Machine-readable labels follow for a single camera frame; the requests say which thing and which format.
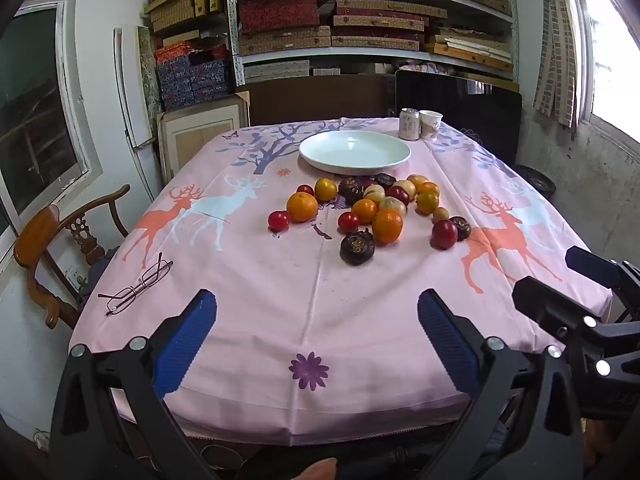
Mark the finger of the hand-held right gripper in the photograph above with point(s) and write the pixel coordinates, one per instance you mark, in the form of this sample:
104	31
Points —
590	262
545	300

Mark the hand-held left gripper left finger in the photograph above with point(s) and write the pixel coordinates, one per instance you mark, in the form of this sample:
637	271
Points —
185	340

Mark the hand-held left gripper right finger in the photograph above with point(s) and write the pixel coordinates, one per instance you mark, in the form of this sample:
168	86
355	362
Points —
447	340

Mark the pale yellow pepino melon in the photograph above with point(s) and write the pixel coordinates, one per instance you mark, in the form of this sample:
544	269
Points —
440	214
391	205
374	193
407	187

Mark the mandarin orange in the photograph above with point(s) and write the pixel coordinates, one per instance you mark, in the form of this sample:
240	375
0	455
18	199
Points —
387	225
302	207

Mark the yellow orange tomato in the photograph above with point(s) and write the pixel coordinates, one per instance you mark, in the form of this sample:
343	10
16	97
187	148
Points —
325	189
430	189
417	179
364	210
427	203

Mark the white plate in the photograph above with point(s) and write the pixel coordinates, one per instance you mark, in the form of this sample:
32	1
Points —
350	152

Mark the person's left hand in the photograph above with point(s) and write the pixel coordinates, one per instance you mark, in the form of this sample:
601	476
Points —
319	470

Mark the black round object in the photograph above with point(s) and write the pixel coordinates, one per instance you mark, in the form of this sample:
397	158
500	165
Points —
536	182

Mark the pink deer print tablecloth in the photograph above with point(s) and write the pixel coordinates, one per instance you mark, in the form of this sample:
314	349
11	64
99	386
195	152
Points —
300	310

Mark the carved wooden chair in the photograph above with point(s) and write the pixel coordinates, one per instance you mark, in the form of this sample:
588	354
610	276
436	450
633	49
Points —
35	240

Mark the bright window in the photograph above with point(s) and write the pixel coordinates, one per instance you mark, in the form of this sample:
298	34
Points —
610	60

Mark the checked beige curtain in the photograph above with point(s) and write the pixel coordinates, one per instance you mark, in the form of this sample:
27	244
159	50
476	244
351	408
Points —
555	60

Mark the black panel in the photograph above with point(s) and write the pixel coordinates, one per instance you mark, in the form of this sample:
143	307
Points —
457	105

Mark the wooden framed panel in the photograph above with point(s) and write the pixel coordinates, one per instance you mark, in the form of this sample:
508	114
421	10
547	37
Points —
200	132

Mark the white paper cup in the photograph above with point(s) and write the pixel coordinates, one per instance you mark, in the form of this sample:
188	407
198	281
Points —
431	125

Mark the pale pink drink can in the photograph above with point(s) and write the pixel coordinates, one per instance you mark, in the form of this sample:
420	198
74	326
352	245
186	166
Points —
409	125

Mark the light wooden flat boxes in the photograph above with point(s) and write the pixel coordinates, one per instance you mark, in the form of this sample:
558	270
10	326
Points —
470	52

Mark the stack of blue patterned boxes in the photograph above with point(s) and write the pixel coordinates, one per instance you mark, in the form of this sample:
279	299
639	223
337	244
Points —
192	80

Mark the white board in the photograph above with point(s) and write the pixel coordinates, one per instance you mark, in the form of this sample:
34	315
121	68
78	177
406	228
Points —
130	85

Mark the grey stone slab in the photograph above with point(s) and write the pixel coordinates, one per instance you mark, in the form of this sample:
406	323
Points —
149	70

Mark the white framed window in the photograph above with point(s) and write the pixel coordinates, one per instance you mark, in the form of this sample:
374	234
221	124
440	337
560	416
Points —
35	110

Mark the brown wooden panel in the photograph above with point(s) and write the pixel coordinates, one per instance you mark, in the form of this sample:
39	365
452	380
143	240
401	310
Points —
315	97

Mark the grey patterned flat boxes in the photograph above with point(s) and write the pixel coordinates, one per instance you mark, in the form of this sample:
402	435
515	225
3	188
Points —
277	71

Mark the white metal shelf rack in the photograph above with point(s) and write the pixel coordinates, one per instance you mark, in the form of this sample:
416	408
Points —
232	35

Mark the stack of woven tan boxes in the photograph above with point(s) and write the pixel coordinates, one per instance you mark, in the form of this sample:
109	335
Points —
380	22

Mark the pile of yellow woven boxes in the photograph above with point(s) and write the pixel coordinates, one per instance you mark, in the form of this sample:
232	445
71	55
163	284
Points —
175	10

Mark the red patterned box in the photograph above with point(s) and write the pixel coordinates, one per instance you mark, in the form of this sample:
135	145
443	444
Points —
277	12

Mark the thin frame eyeglasses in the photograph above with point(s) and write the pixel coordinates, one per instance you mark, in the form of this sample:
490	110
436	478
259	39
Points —
150	276

